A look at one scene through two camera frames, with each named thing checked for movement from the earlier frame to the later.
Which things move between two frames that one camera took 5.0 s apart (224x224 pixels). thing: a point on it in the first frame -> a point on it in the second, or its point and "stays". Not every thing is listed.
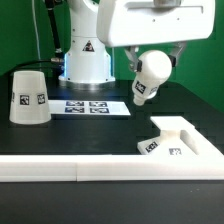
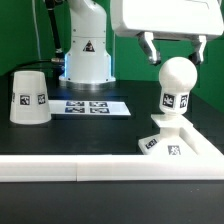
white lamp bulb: [155, 72] -> [177, 75]
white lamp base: [178, 137] stays
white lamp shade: [29, 102] stays
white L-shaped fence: [207, 164] stays
